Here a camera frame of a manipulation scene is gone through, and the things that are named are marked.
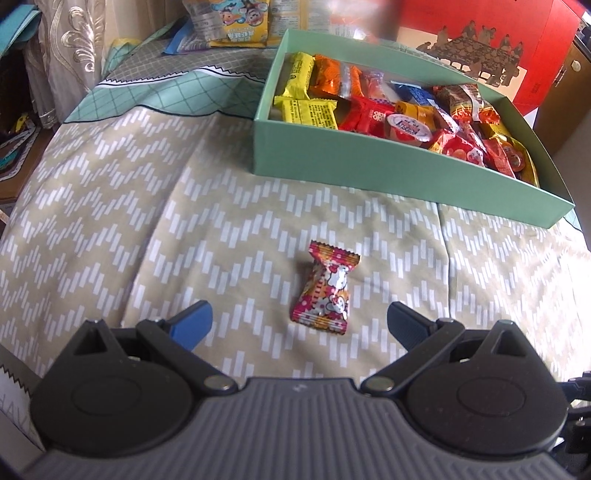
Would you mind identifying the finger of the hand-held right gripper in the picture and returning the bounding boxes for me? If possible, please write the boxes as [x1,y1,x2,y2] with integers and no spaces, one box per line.
[558,376,591,444]

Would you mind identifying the green cardboard box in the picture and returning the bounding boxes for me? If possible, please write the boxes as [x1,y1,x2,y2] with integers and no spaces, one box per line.
[252,28,575,229]

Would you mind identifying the embroidered beige curtain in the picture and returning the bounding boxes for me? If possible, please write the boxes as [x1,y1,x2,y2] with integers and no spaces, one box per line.
[23,0,117,131]

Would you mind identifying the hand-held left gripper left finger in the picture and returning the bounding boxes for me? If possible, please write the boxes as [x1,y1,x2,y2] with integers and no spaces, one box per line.
[68,299,237,395]

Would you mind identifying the teal cloth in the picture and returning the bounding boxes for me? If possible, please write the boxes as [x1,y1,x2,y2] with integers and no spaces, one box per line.
[0,4,45,59]

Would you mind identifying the orange noodle snack packet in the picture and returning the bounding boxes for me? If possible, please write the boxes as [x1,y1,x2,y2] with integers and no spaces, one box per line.
[436,84,500,123]

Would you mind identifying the blue white snack packet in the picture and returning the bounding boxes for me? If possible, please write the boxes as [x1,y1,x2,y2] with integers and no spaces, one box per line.
[392,83,439,108]

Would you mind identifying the pink printed candy packet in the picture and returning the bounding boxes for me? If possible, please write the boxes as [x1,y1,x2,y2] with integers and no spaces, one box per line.
[289,240,361,334]

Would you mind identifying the small blue packet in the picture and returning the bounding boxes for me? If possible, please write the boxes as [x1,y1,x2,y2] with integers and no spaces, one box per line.
[165,21,209,56]

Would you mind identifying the wooden cabinet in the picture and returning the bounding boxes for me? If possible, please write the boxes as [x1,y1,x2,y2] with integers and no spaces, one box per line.
[533,41,586,156]

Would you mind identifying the red snack packet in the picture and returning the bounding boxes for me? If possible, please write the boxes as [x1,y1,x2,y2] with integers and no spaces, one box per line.
[339,95,398,138]

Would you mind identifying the small jelly cup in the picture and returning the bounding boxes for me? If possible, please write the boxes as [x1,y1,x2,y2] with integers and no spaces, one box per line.
[384,113,435,149]

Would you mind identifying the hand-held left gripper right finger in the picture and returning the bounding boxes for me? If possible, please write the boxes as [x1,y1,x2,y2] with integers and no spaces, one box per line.
[361,301,539,394]

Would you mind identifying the long yellow snack packet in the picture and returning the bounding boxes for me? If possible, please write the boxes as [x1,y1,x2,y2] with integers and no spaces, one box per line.
[283,52,318,100]

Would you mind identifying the cartoon dog snack bag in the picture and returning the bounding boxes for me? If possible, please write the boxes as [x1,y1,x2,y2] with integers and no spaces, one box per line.
[182,0,325,49]

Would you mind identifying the red gift box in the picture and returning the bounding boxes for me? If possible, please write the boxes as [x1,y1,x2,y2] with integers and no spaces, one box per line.
[383,0,585,117]

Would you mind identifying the orange yellow snack packet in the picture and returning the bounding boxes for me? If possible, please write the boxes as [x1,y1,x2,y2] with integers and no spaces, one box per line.
[394,102,456,136]

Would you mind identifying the red round print packet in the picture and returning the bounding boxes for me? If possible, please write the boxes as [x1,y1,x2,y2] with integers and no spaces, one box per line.
[428,129,491,165]

